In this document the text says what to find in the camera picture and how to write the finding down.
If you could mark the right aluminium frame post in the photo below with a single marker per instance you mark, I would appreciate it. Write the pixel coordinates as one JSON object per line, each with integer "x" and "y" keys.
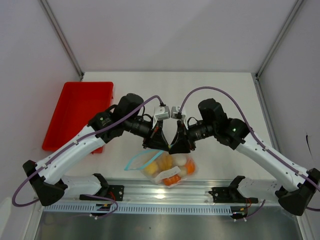
{"x": 285, "y": 28}

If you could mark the aluminium table edge rail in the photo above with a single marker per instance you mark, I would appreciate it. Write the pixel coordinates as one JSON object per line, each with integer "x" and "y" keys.
{"x": 134, "y": 190}

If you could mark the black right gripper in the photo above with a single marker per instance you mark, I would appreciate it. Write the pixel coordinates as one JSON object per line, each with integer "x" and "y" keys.
{"x": 183, "y": 142}

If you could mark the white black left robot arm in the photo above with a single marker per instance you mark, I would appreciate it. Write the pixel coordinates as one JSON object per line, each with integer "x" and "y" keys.
{"x": 47, "y": 176}

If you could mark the yellow toy pepper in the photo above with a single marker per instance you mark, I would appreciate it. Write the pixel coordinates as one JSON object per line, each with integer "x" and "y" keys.
{"x": 151, "y": 169}

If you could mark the red plastic tray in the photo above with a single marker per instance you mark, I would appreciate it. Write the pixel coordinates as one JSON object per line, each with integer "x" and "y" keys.
{"x": 78, "y": 103}

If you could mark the aluminium frame post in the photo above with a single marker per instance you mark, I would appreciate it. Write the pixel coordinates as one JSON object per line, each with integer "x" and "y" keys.
{"x": 285, "y": 28}
{"x": 49, "y": 13}

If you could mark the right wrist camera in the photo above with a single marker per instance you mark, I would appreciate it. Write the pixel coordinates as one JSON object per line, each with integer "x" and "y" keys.
{"x": 177, "y": 115}

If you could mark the clear zip top bag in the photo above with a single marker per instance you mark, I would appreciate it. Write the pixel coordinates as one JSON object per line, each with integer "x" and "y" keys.
{"x": 144, "y": 158}

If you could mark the white slotted cable duct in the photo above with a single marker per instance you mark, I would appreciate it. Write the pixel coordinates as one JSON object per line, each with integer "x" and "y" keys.
{"x": 130, "y": 208}

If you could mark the yellow toy ginger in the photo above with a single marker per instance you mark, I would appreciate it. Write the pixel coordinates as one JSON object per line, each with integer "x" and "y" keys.
{"x": 164, "y": 162}

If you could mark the left aluminium frame post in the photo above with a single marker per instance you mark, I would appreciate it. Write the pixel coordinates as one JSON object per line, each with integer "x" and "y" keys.
{"x": 49, "y": 13}

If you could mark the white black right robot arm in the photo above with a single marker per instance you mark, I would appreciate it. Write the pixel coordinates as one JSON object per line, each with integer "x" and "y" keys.
{"x": 294, "y": 186}

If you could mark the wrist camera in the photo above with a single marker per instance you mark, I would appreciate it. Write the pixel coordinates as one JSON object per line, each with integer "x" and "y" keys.
{"x": 160, "y": 113}
{"x": 177, "y": 115}

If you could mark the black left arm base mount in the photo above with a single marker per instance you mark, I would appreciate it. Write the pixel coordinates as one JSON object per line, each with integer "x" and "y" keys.
{"x": 115, "y": 192}

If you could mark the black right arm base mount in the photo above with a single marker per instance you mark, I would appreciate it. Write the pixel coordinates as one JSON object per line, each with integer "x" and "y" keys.
{"x": 230, "y": 195}

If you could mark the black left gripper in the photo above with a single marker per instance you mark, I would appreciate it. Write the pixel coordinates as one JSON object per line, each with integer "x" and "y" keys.
{"x": 155, "y": 139}

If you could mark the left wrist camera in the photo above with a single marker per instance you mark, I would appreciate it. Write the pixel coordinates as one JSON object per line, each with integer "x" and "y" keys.
{"x": 160, "y": 113}

